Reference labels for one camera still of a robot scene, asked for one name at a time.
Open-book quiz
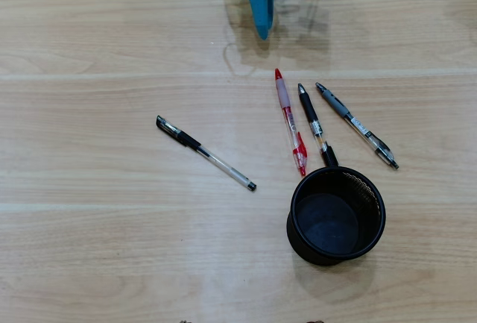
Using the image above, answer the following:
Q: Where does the red retractable gel pen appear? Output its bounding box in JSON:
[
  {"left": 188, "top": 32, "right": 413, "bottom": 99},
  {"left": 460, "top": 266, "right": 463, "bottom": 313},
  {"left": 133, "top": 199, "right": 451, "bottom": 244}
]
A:
[{"left": 274, "top": 68, "right": 309, "bottom": 178}]

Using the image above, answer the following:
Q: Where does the clear pen with black cap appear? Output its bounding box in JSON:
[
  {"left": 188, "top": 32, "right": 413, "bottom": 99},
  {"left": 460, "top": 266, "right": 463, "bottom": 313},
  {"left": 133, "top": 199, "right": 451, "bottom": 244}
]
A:
[{"left": 155, "top": 115, "right": 258, "bottom": 192}]

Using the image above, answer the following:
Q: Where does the gray grip retractable pen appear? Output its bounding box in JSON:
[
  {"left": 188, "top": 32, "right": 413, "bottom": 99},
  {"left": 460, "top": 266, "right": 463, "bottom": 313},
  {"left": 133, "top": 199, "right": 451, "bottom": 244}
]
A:
[{"left": 315, "top": 81, "right": 400, "bottom": 171}]

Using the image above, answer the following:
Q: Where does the black grip retractable pen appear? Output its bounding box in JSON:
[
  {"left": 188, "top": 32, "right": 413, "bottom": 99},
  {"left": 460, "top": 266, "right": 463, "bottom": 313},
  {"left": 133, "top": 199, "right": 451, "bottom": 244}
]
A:
[{"left": 297, "top": 83, "right": 340, "bottom": 169}]

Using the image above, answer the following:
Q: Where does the black mesh pen holder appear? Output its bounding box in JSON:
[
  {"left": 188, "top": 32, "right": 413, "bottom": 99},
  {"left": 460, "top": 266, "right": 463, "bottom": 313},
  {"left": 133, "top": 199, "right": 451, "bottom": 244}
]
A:
[{"left": 285, "top": 166, "right": 387, "bottom": 267}]

